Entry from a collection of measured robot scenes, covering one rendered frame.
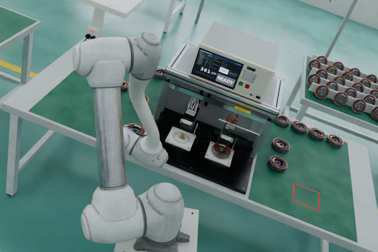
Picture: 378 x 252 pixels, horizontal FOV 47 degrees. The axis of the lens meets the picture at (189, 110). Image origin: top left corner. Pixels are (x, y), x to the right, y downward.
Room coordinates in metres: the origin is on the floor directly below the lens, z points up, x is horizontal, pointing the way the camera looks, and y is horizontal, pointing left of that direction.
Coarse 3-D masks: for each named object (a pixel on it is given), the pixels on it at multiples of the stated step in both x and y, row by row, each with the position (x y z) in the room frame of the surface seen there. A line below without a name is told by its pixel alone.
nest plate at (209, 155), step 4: (212, 144) 2.05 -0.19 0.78; (208, 148) 2.00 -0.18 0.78; (208, 152) 1.96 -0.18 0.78; (232, 152) 2.04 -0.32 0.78; (208, 156) 1.93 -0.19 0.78; (212, 156) 1.94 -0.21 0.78; (232, 156) 2.00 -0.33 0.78; (216, 160) 1.92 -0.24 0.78; (220, 160) 1.93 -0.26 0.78; (224, 160) 1.94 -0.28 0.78; (228, 160) 1.96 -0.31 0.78; (224, 164) 1.92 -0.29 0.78; (228, 164) 1.92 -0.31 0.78
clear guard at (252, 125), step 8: (224, 104) 2.06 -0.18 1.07; (232, 104) 2.09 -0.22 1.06; (224, 112) 1.97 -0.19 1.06; (232, 112) 2.00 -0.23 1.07; (240, 112) 2.03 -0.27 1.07; (256, 112) 2.08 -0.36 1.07; (224, 120) 1.90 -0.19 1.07; (232, 120) 1.93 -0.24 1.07; (240, 120) 1.95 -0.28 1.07; (248, 120) 1.98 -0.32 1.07; (256, 120) 2.00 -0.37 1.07; (264, 120) 2.03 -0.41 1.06; (216, 128) 1.86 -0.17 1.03; (224, 128) 1.87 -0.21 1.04; (232, 128) 1.88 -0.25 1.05; (240, 128) 1.89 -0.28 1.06; (248, 128) 1.90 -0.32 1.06; (256, 128) 1.93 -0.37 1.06; (224, 136) 1.84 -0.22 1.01; (232, 136) 1.85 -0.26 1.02; (256, 136) 1.87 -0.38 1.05; (248, 144) 1.84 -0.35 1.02; (256, 144) 1.85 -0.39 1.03
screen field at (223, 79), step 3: (219, 75) 2.14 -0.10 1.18; (222, 75) 2.13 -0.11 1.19; (216, 78) 2.14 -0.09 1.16; (219, 78) 2.14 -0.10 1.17; (222, 78) 2.13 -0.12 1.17; (225, 78) 2.13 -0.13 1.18; (228, 78) 2.13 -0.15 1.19; (231, 78) 2.13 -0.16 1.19; (219, 81) 2.13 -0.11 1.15; (222, 81) 2.13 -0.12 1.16; (225, 81) 2.13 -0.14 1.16; (228, 81) 2.13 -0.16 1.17; (231, 81) 2.13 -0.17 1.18; (234, 81) 2.13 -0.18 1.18; (228, 84) 2.13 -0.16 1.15; (231, 84) 2.13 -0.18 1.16
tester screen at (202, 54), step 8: (200, 56) 2.15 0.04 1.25; (208, 56) 2.14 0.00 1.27; (216, 56) 2.14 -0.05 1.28; (200, 64) 2.14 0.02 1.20; (208, 64) 2.14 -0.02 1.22; (216, 64) 2.14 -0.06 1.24; (224, 64) 2.14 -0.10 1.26; (232, 64) 2.13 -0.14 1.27; (192, 72) 2.15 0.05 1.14; (216, 72) 2.14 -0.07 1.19
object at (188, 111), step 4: (184, 112) 2.07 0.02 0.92; (188, 112) 2.08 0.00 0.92; (192, 112) 2.09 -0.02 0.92; (196, 112) 2.11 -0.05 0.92; (184, 116) 2.06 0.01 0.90; (188, 116) 2.06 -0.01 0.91; (192, 116) 2.06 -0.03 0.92; (184, 120) 2.05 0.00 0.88; (188, 120) 2.06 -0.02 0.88; (192, 120) 2.06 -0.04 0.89; (188, 124) 2.03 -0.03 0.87
